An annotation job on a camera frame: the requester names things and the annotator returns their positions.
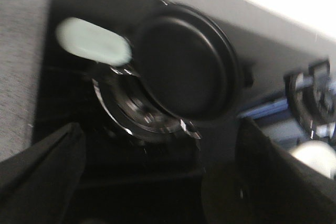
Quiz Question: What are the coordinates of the black frying pan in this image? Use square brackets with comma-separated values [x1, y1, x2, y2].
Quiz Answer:
[55, 3, 239, 123]

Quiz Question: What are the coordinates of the silver left stove knob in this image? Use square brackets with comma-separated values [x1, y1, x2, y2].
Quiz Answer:
[289, 140, 335, 180]

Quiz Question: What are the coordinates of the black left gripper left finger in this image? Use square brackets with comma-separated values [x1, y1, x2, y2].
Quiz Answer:
[1, 123, 86, 223]

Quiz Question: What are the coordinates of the black right burner grate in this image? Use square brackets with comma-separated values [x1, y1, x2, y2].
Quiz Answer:
[284, 59, 335, 146]

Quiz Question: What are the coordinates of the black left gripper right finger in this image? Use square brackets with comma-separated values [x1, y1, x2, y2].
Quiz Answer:
[201, 119, 335, 223]

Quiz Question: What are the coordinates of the black glass gas cooktop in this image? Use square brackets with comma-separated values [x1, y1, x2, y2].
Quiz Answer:
[33, 0, 335, 223]

